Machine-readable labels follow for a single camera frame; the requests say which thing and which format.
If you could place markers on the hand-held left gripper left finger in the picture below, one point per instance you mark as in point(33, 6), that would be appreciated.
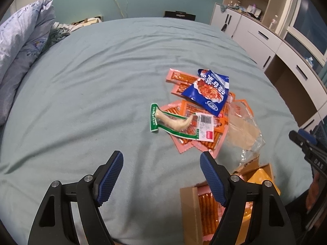
point(109, 176)

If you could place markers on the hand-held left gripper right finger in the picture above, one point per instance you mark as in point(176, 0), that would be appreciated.
point(213, 178)

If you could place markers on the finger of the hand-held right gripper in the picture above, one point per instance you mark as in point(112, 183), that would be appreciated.
point(307, 135)
point(293, 135)

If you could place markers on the pink-edged spicy stick packet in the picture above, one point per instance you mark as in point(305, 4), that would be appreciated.
point(207, 217)

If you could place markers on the pile of pink stick packets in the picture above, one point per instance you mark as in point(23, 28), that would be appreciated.
point(186, 143)

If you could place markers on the clear plastic bag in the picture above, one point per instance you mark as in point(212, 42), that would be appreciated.
point(242, 130)

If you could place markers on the chicken foot snack packet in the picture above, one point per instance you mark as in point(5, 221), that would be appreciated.
point(168, 122)

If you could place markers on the blue snack bag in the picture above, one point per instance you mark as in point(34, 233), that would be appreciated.
point(207, 91)

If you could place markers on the small blue item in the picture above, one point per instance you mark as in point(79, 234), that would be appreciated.
point(310, 60)

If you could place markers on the light blue bed sheet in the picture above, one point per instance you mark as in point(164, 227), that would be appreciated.
point(102, 81)

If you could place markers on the white drawer cabinet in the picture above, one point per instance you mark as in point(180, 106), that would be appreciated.
point(258, 35)

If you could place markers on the clear plastic bottle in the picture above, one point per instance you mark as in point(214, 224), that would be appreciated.
point(273, 23)

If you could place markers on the black hanging item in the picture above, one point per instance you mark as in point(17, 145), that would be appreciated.
point(224, 27)

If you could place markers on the assorted small bottles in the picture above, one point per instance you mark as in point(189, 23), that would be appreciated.
point(253, 10)

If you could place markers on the beige shelf unit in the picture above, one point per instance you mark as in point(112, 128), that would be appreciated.
point(278, 2)

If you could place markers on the blue cloth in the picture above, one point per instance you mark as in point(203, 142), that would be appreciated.
point(223, 7)

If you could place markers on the green patterned cloth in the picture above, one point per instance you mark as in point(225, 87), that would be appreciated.
point(57, 34)

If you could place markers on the beige cardboard box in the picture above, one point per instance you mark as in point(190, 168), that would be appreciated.
point(90, 20)

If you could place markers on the lilac floral quilt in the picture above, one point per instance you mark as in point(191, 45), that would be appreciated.
point(18, 43)

